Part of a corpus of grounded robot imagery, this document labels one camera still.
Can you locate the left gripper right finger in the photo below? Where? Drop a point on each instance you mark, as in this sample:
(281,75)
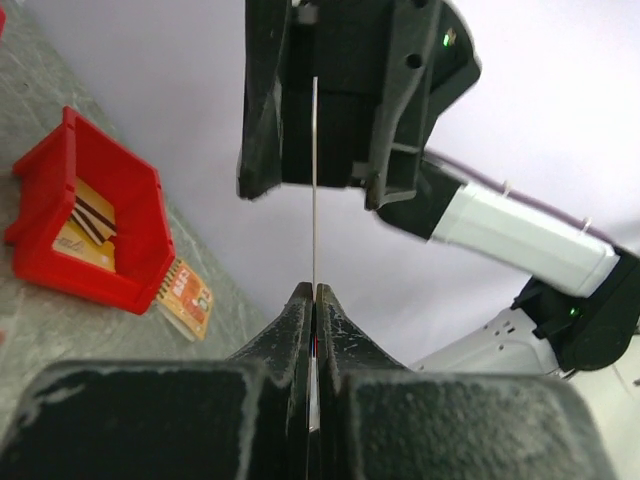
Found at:
(380,420)

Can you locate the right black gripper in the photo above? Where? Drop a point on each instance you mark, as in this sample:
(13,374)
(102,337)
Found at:
(365,84)

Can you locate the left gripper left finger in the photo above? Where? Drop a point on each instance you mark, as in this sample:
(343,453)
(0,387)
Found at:
(244,417)

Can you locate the gold credit card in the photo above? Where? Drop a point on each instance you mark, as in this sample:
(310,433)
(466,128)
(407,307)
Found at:
(314,415)

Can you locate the red bin with gold cards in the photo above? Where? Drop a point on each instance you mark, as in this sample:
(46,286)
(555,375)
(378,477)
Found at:
(144,249)

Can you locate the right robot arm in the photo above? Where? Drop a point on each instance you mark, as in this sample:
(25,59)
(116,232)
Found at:
(578,312)

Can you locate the red bin with white cards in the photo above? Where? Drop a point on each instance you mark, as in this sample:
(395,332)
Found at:
(2,20)

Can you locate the orange spiral notebook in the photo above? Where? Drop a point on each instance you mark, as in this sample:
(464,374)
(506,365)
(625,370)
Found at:
(185,301)

